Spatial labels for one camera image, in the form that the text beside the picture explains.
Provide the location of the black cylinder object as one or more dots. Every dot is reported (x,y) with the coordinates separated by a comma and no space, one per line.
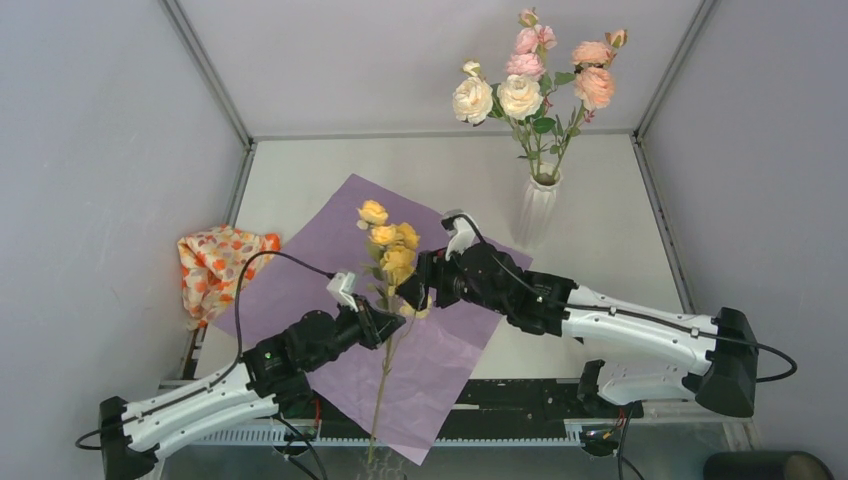
(766,465)

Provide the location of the yellow rose stem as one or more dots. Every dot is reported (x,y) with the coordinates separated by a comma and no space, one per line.
(392,249)

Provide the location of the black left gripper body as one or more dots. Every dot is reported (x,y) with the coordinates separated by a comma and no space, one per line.
(355,327)

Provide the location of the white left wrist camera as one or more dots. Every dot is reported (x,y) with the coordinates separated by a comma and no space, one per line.
(342,288)

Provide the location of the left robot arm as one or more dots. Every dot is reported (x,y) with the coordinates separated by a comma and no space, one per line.
(263,382)

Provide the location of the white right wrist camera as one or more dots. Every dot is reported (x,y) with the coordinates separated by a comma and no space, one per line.
(461,229)

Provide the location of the white rose stem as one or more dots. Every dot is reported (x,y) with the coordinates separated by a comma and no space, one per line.
(475,100)

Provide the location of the pink rose stem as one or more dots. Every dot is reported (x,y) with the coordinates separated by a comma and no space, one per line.
(530,53)

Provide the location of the purple wrapping paper sheet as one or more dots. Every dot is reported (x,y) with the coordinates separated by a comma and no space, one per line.
(317,214)

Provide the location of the peach rose stem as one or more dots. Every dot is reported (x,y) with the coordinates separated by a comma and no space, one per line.
(594,85)

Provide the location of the orange floral cloth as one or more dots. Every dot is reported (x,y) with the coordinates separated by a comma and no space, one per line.
(211,262)

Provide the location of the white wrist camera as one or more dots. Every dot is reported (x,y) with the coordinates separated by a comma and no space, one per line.
(342,288)
(461,229)

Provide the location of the white ribbed ceramic vase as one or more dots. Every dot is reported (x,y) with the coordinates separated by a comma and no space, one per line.
(536,206)

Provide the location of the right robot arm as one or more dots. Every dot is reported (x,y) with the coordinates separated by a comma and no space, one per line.
(711,360)

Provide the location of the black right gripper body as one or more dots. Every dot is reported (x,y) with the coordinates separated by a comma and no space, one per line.
(452,286)

